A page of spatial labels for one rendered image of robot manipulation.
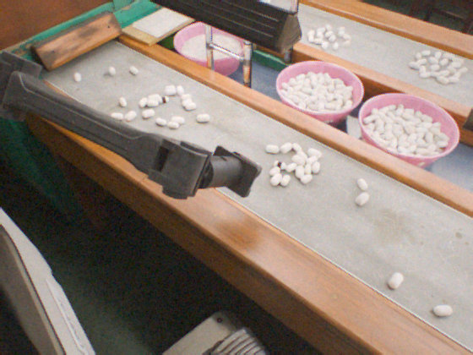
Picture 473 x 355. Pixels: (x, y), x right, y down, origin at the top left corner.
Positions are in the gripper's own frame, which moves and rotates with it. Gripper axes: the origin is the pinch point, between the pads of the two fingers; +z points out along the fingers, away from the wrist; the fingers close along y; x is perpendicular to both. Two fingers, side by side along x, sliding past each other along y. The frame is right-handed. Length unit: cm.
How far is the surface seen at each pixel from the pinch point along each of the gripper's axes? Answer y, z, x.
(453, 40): -13, 83, -58
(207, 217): 3.8, -2.4, 14.0
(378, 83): -4, 52, -32
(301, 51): 25, 52, -32
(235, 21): 17.1, -2.2, -26.3
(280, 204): -6.0, 10.7, 6.2
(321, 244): -19.1, 8.3, 8.4
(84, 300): 53, 26, 89
